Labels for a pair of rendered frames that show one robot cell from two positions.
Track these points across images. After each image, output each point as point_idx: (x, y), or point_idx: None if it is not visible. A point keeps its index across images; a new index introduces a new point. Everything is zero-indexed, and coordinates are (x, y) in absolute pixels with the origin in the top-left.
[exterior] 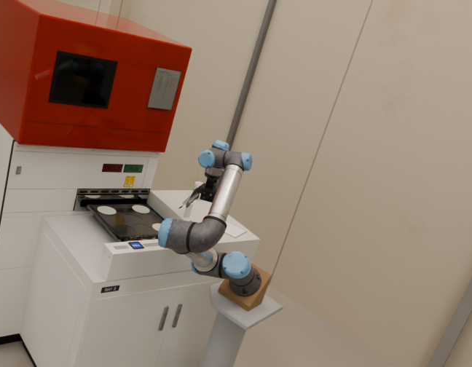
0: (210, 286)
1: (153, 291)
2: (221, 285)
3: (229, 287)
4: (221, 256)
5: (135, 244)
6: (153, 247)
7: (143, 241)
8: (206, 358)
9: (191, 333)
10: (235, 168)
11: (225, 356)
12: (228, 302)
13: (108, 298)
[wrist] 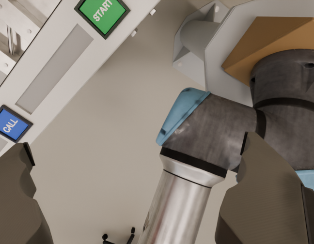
0: (205, 53)
1: (102, 64)
2: (230, 69)
3: (246, 76)
4: (238, 167)
5: (6, 121)
6: (49, 107)
7: (9, 88)
8: (201, 58)
9: None
10: None
11: None
12: (239, 92)
13: (53, 119)
